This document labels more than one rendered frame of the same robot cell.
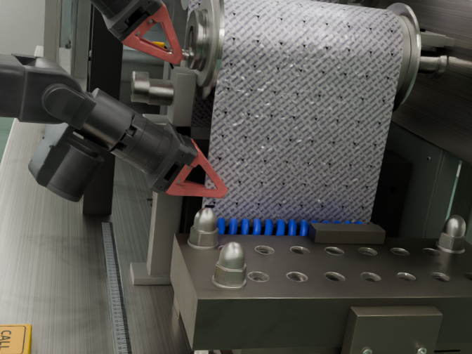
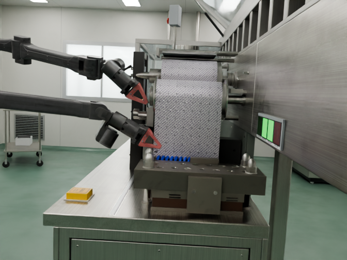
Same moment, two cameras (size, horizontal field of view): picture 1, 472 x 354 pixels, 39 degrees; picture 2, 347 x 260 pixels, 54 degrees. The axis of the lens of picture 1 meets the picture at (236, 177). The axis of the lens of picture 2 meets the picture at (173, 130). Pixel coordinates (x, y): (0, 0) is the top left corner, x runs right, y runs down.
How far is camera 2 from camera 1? 0.52 m
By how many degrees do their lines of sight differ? 20
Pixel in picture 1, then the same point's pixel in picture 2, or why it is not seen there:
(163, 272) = not seen: hidden behind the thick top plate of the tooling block
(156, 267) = not seen: hidden behind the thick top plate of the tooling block
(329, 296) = (180, 171)
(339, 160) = (202, 134)
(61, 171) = (103, 136)
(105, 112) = (117, 117)
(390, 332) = (202, 184)
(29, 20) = not seen: hidden behind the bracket
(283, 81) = (178, 106)
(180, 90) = (148, 113)
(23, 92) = (89, 110)
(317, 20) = (190, 85)
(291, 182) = (185, 143)
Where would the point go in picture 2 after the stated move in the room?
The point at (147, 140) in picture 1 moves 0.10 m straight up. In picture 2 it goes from (130, 126) to (131, 98)
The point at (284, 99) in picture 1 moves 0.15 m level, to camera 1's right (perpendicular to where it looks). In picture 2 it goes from (179, 112) to (221, 115)
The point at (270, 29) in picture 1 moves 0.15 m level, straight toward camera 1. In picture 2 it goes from (172, 89) to (157, 88)
